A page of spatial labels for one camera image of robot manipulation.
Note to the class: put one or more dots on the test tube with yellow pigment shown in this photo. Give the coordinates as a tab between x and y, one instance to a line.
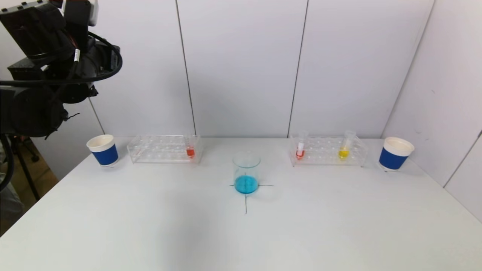
343	153

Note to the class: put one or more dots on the test tube with orange-red pigment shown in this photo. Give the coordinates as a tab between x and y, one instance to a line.
190	152

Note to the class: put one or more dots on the red pigment tube, white label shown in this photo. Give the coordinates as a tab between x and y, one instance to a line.
300	149

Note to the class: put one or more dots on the clear acrylic test tube rack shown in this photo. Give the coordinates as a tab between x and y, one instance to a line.
324	152
165	150

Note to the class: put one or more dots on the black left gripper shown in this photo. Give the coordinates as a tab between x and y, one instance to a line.
101	60

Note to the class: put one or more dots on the black tripod stand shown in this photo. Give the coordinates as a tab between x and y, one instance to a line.
27	167

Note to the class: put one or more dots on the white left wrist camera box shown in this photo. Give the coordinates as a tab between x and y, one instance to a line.
79	15

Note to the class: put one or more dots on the blue white paper cup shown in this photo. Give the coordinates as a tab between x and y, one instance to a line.
103	151
394	155

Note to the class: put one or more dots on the clear glass beaker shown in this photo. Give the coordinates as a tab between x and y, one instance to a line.
246	182

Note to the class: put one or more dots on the person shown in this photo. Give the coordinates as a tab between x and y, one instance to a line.
7	203

